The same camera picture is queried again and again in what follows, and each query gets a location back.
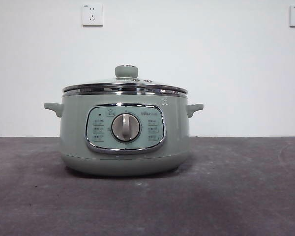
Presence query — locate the glass lid with green knob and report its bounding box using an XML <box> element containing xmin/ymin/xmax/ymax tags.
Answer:
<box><xmin>63</xmin><ymin>64</ymin><xmax>188</xmax><ymax>96</ymax></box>

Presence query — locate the sage green electric pot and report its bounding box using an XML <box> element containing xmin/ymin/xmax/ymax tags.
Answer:
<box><xmin>43</xmin><ymin>93</ymin><xmax>204</xmax><ymax>177</ymax></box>

